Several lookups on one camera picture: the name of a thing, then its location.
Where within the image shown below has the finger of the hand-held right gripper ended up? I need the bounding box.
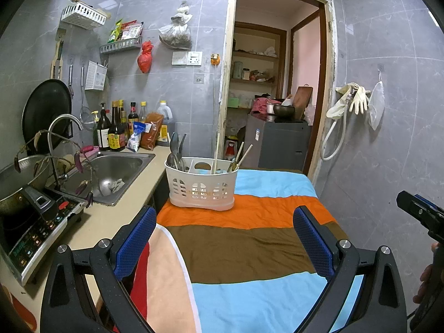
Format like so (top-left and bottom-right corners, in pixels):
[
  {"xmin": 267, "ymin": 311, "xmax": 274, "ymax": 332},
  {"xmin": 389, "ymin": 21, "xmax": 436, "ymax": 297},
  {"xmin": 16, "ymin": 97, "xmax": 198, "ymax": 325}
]
[
  {"xmin": 411, "ymin": 193, "xmax": 444, "ymax": 217},
  {"xmin": 396, "ymin": 191, "xmax": 436, "ymax": 231}
]

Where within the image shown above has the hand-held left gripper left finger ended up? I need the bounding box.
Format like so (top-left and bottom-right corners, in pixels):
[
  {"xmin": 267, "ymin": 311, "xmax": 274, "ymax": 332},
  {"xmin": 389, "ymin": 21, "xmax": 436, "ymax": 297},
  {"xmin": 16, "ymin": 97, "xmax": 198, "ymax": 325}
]
[{"xmin": 40, "ymin": 205, "xmax": 157, "ymax": 333}]

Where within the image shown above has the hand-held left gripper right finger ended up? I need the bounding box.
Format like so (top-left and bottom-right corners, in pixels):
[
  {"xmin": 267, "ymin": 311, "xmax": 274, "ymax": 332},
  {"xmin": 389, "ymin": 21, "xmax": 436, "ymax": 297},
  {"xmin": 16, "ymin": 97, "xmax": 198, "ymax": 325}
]
[{"xmin": 293, "ymin": 205, "xmax": 408, "ymax": 333}]

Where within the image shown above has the white plastic utensil basket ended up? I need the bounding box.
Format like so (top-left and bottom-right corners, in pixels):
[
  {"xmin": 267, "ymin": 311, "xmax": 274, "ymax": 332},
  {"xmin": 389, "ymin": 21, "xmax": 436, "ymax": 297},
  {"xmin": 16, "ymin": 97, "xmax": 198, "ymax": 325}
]
[{"xmin": 165, "ymin": 157, "xmax": 240, "ymax": 211}]

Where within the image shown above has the patterned steel knife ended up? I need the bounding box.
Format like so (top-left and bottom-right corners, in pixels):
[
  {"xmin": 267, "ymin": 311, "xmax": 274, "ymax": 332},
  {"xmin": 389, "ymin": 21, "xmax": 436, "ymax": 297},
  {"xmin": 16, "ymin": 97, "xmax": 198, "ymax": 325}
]
[{"xmin": 178, "ymin": 133, "xmax": 188, "ymax": 171}]

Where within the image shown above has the person's right hand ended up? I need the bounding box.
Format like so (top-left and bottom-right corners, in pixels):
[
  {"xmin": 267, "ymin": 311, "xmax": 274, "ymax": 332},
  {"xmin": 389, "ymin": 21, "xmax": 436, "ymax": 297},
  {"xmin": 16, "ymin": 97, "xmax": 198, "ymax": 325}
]
[{"xmin": 413, "ymin": 243, "xmax": 438, "ymax": 304}]

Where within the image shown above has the striped blanket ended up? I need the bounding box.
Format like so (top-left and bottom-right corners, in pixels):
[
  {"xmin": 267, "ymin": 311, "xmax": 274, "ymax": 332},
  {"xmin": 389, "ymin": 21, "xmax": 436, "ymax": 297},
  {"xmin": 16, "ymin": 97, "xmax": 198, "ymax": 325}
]
[{"xmin": 130, "ymin": 168, "xmax": 368, "ymax": 333}]

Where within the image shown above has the stainless steel sink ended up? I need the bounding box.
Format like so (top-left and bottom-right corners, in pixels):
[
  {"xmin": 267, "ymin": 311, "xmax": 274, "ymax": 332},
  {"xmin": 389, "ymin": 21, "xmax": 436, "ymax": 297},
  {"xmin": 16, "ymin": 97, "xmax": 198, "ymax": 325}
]
[{"xmin": 52, "ymin": 151, "xmax": 157, "ymax": 206}]

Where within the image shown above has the blue white packet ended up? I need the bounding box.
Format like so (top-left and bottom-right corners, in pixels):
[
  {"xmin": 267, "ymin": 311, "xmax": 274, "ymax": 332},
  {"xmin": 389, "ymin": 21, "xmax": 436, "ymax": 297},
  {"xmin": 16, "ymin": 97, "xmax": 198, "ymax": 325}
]
[{"xmin": 127, "ymin": 122, "xmax": 145, "ymax": 152}]

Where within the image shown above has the induction cooker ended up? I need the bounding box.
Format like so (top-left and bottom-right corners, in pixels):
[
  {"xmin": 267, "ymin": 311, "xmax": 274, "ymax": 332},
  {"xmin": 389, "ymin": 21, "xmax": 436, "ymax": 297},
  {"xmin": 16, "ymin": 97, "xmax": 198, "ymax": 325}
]
[{"xmin": 0, "ymin": 186, "xmax": 89, "ymax": 287}]

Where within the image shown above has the wilted purple plant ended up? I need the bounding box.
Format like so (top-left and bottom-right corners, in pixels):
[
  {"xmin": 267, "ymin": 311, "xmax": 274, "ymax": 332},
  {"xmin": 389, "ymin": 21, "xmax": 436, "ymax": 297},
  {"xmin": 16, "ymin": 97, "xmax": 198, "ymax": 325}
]
[{"xmin": 14, "ymin": 130, "xmax": 94, "ymax": 209}]

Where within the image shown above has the large soy sauce bottle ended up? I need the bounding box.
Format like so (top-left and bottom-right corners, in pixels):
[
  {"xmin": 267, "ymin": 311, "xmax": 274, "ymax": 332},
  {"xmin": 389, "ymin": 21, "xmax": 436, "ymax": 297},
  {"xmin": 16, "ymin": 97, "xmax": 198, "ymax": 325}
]
[{"xmin": 107, "ymin": 101, "xmax": 126, "ymax": 152}]

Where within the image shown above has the grey cabinet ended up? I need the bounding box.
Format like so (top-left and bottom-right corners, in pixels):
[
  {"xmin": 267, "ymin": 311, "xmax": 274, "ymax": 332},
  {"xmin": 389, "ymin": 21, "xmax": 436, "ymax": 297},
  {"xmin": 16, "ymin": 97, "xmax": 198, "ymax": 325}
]
[{"xmin": 246, "ymin": 113, "xmax": 312, "ymax": 171}]

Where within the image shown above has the red spice bag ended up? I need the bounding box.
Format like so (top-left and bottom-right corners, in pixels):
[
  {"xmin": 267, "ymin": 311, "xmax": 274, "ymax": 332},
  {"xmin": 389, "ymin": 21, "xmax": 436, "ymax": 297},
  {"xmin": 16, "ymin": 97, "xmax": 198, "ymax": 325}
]
[{"xmin": 140, "ymin": 112, "xmax": 163, "ymax": 151}]

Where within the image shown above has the dark pump bottle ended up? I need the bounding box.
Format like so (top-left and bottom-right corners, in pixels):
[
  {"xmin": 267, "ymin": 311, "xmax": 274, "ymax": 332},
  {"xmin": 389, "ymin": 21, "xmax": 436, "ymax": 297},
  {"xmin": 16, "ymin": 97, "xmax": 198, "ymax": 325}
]
[{"xmin": 96, "ymin": 103, "xmax": 112, "ymax": 150}]

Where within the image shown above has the clear hanging plastic bag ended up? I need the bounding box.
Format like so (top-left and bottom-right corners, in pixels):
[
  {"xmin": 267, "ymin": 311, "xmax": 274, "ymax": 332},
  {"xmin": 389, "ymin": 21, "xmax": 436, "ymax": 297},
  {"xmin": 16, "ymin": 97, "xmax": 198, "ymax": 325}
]
[{"xmin": 368, "ymin": 70, "xmax": 385, "ymax": 130}]

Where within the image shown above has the yellow pump bottle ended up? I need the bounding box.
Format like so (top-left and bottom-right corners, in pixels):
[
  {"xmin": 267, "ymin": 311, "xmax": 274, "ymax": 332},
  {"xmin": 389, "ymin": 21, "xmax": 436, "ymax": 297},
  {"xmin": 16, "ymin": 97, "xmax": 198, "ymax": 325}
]
[{"xmin": 91, "ymin": 110, "xmax": 100, "ymax": 146}]

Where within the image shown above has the dark sauce bottle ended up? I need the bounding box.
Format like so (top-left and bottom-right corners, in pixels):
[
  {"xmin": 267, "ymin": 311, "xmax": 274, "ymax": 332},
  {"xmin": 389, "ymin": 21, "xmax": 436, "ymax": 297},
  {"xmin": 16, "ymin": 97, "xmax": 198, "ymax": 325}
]
[{"xmin": 128, "ymin": 102, "xmax": 138, "ymax": 132}]

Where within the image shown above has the cream rubber glove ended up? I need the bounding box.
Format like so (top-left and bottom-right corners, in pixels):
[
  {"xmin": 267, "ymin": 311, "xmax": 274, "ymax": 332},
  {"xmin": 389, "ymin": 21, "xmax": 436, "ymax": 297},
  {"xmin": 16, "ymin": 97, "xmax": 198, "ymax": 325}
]
[
  {"xmin": 349, "ymin": 85, "xmax": 372, "ymax": 114},
  {"xmin": 326, "ymin": 83, "xmax": 354, "ymax": 118}
]

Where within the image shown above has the mesh strainer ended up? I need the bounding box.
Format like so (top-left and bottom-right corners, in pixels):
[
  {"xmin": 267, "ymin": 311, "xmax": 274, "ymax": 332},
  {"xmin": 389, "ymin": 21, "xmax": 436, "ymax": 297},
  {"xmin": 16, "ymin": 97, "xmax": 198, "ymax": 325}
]
[{"xmin": 80, "ymin": 65, "xmax": 97, "ymax": 132}]

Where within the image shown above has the steel pot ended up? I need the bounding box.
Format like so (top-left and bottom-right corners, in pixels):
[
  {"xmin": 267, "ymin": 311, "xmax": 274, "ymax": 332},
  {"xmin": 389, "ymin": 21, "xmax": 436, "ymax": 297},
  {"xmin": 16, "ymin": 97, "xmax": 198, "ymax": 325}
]
[{"xmin": 0, "ymin": 155, "xmax": 52, "ymax": 216}]

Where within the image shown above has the yellow cap sauce bottle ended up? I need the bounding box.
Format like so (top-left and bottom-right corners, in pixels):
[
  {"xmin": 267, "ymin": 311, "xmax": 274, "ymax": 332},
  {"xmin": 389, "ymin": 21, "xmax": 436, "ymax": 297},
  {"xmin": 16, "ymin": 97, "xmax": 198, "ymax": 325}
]
[{"xmin": 118, "ymin": 99, "xmax": 129, "ymax": 136}]

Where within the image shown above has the dark metal bowl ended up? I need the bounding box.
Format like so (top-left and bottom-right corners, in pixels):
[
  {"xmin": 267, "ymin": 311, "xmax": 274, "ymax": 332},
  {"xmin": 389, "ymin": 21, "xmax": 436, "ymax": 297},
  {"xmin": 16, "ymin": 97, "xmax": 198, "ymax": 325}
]
[{"xmin": 273, "ymin": 103, "xmax": 296, "ymax": 119}]

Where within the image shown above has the chrome faucet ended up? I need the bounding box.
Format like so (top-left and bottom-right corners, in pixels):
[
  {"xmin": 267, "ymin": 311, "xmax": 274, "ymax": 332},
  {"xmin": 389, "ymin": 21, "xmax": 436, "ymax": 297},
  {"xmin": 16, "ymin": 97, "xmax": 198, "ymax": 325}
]
[{"xmin": 48, "ymin": 114, "xmax": 84, "ymax": 181}]

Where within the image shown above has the wooden cutting board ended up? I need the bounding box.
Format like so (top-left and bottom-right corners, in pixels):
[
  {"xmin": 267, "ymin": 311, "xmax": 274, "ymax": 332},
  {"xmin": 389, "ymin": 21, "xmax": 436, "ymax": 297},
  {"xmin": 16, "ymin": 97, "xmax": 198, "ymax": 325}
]
[{"xmin": 293, "ymin": 85, "xmax": 314, "ymax": 120}]

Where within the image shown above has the pink cloth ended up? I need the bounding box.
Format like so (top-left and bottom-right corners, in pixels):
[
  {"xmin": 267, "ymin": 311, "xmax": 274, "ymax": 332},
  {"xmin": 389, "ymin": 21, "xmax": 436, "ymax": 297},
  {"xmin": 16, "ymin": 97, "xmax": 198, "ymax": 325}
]
[{"xmin": 251, "ymin": 95, "xmax": 274, "ymax": 115}]

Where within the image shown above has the black wok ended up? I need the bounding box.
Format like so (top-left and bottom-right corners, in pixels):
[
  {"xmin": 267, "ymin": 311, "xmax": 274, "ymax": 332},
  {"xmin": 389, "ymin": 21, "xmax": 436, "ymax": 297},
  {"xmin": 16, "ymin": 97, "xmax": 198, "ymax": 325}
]
[{"xmin": 22, "ymin": 79, "xmax": 73, "ymax": 155}]

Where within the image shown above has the red plastic bag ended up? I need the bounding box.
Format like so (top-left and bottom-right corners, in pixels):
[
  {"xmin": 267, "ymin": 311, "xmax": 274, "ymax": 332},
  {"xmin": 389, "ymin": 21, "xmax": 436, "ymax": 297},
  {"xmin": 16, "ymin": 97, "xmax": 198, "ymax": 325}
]
[{"xmin": 137, "ymin": 41, "xmax": 153, "ymax": 74}]

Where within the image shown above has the wooden shelf unit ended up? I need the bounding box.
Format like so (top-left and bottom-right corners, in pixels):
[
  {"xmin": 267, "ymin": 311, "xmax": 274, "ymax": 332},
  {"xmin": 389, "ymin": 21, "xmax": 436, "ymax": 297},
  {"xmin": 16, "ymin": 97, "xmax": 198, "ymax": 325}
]
[{"xmin": 231, "ymin": 22, "xmax": 288, "ymax": 110}]

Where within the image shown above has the wooden spatula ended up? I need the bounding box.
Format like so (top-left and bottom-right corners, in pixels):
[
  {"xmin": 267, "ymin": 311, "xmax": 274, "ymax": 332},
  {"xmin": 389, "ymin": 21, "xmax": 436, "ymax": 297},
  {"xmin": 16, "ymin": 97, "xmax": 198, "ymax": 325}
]
[{"xmin": 50, "ymin": 28, "xmax": 66, "ymax": 80}]

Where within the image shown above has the clear bag of dried goods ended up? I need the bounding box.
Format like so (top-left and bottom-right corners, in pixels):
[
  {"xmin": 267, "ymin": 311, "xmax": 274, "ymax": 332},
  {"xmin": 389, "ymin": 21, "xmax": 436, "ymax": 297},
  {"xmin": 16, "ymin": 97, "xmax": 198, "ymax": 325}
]
[{"xmin": 159, "ymin": 2, "xmax": 192, "ymax": 50}]

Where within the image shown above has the green snack packet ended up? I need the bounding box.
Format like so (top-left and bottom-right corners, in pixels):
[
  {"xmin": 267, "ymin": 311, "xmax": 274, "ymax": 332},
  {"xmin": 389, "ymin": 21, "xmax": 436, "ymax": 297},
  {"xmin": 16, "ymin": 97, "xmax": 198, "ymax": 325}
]
[{"xmin": 108, "ymin": 19, "xmax": 123, "ymax": 43}]

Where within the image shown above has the red snack packet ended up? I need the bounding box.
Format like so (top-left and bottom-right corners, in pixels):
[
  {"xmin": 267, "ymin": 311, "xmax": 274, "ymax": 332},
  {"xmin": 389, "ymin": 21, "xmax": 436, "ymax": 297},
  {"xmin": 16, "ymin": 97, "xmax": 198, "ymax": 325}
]
[{"xmin": 121, "ymin": 21, "xmax": 143, "ymax": 39}]

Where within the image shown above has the white hose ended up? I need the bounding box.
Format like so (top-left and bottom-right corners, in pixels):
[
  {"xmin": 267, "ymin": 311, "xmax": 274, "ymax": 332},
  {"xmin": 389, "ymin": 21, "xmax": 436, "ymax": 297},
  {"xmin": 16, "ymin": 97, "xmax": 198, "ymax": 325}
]
[{"xmin": 320, "ymin": 90, "xmax": 354, "ymax": 162}]

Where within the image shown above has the white cable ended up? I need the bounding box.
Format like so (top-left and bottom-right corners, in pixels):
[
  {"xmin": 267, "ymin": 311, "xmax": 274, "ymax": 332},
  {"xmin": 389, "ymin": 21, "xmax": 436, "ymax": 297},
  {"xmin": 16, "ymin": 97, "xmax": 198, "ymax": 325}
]
[{"xmin": 215, "ymin": 65, "xmax": 223, "ymax": 136}]

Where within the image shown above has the white wall utensil holder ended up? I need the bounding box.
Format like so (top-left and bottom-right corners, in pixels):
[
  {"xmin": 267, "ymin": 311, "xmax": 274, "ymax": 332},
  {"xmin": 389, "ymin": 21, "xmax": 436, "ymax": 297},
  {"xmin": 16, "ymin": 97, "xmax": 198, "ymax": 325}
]
[{"xmin": 85, "ymin": 60, "xmax": 108, "ymax": 91}]

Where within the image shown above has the door frame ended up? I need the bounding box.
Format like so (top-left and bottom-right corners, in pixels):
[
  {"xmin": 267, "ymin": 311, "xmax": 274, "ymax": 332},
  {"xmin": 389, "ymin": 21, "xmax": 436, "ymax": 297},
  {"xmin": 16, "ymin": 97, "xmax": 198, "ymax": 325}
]
[{"xmin": 218, "ymin": 0, "xmax": 339, "ymax": 184}]

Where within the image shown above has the grey wall shelf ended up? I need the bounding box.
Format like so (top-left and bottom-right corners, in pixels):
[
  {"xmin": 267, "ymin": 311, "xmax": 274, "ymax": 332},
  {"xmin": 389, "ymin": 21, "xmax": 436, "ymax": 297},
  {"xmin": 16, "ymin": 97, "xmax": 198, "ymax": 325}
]
[{"xmin": 100, "ymin": 37, "xmax": 143, "ymax": 55}]

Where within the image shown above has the white wall basket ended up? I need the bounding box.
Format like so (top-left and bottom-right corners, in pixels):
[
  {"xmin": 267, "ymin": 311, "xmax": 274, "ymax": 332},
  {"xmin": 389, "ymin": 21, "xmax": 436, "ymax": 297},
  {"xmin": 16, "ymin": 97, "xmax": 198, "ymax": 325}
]
[{"xmin": 61, "ymin": 3, "xmax": 106, "ymax": 30}]

